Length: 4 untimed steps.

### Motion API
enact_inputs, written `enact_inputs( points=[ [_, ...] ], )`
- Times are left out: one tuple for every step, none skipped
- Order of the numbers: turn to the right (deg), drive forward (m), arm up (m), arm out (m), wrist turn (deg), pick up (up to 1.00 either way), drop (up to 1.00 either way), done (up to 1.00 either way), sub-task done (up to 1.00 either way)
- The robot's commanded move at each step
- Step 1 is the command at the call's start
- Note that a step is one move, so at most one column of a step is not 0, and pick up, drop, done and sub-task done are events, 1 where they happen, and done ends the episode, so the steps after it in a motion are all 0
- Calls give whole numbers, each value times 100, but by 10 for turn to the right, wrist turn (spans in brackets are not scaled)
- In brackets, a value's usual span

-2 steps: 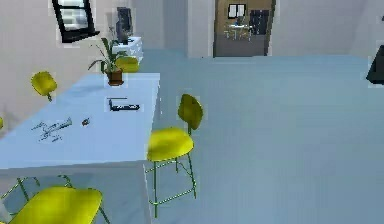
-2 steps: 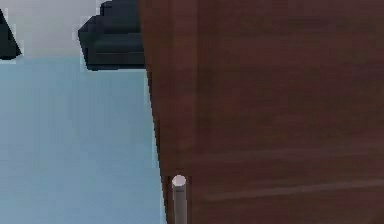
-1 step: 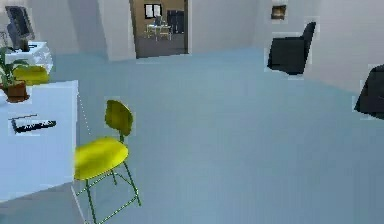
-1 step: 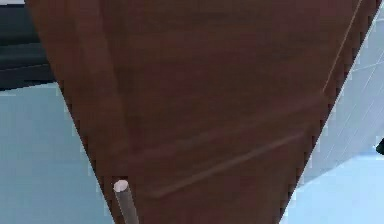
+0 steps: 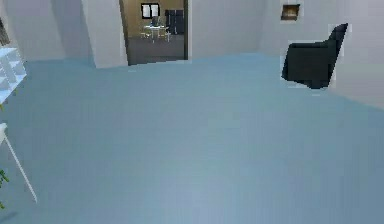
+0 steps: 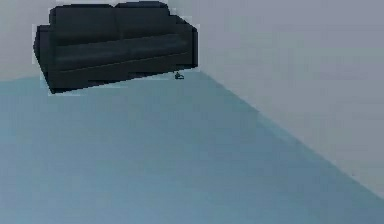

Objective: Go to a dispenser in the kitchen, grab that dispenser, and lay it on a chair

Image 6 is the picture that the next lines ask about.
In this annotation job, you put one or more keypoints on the black sofa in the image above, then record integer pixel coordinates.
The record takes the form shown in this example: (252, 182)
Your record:
(113, 50)

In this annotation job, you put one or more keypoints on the small dark object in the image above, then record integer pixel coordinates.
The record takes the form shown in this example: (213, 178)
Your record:
(178, 76)

